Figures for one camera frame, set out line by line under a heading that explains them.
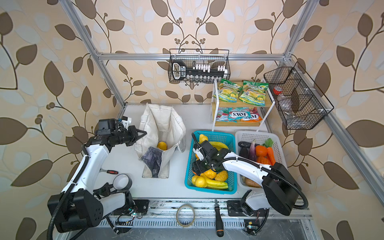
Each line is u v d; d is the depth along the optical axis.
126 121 0.75
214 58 0.91
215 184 0.77
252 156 0.88
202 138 0.89
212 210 0.75
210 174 0.80
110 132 0.61
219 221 0.69
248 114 0.87
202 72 0.83
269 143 0.91
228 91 0.77
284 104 0.71
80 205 0.39
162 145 0.89
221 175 0.80
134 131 0.71
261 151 0.89
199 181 0.75
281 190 0.41
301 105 0.74
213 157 0.62
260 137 0.93
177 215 0.69
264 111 1.23
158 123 0.92
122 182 0.82
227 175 0.82
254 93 0.77
